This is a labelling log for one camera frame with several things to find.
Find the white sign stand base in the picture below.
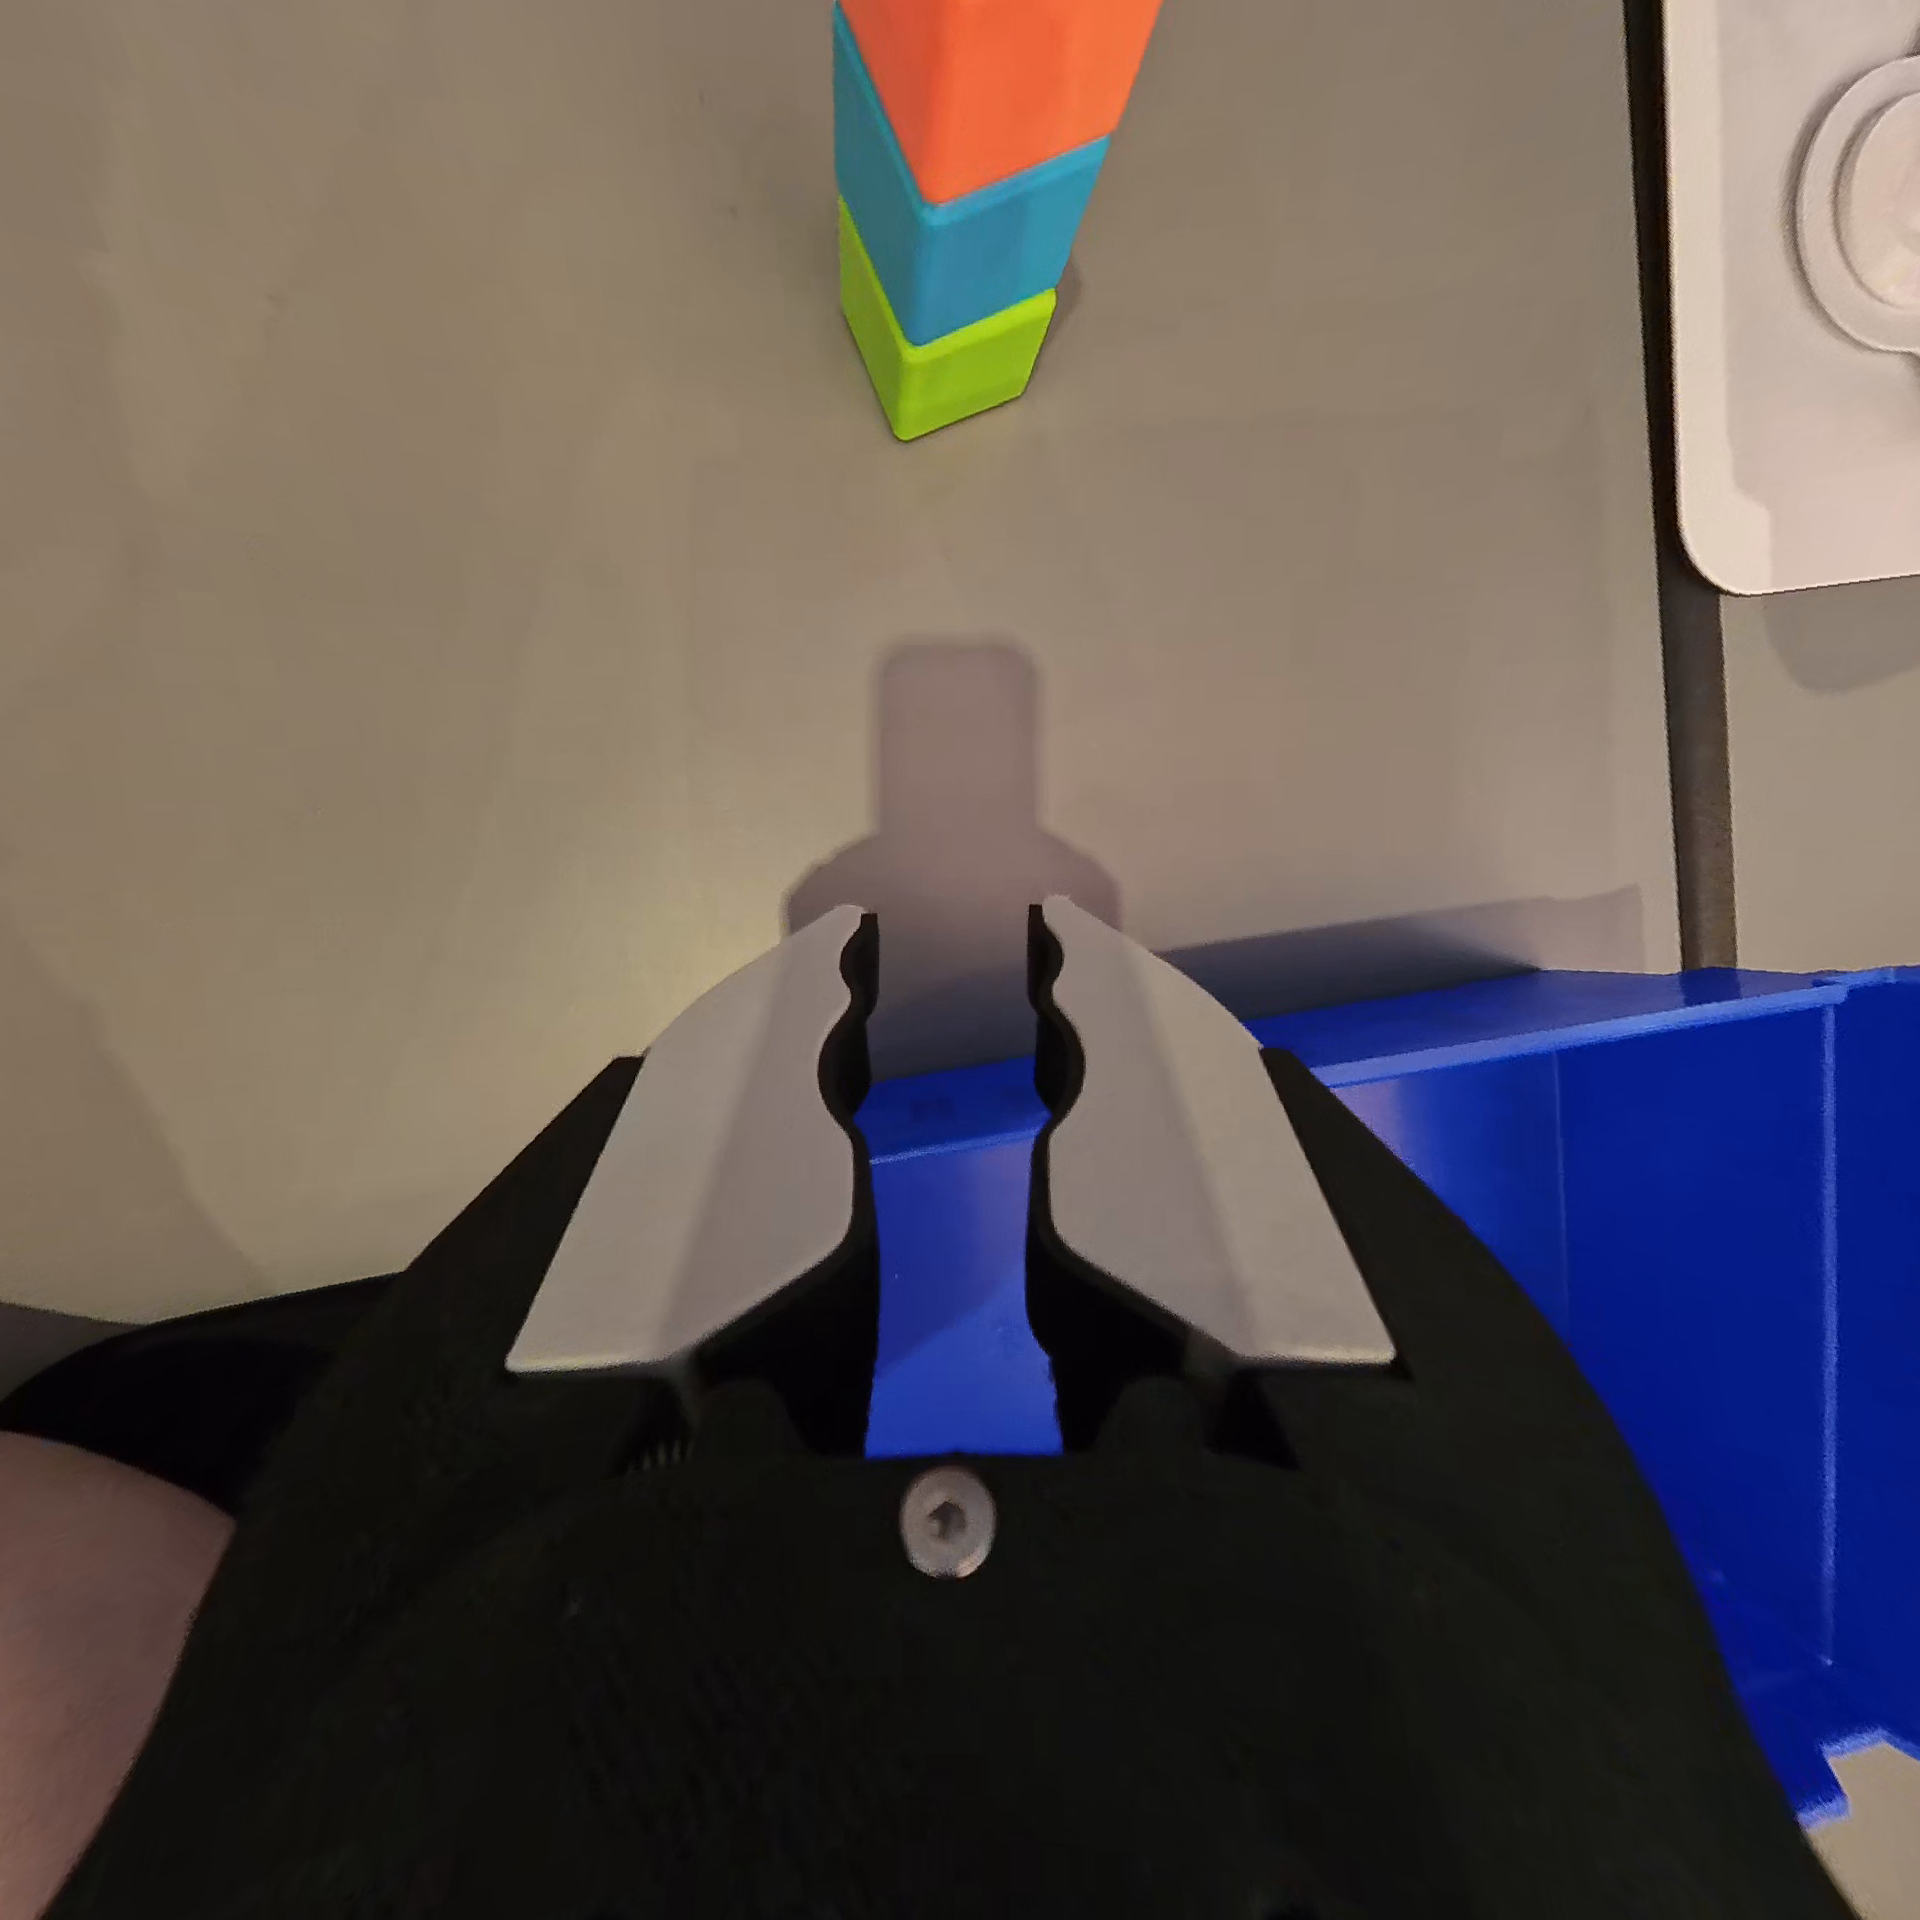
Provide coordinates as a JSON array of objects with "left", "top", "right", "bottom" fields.
[{"left": 1659, "top": 0, "right": 1920, "bottom": 593}]

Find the blue plastic bin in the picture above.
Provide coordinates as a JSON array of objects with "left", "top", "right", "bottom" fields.
[{"left": 849, "top": 960, "right": 1920, "bottom": 1826}]

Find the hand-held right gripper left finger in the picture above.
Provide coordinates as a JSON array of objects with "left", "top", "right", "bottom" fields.
[{"left": 505, "top": 907, "right": 880, "bottom": 1432}]

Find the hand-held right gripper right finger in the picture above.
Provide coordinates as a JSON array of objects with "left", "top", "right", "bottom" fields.
[{"left": 1025, "top": 897, "right": 1404, "bottom": 1432}]

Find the orange magnetic cube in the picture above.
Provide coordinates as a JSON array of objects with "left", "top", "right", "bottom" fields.
[{"left": 831, "top": 0, "right": 1165, "bottom": 213}]

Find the green magnetic cube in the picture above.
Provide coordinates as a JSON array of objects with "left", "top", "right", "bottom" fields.
[{"left": 838, "top": 205, "right": 1065, "bottom": 445}]

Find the teal magnetic cube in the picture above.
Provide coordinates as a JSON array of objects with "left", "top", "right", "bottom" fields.
[{"left": 831, "top": 47, "right": 1116, "bottom": 346}]

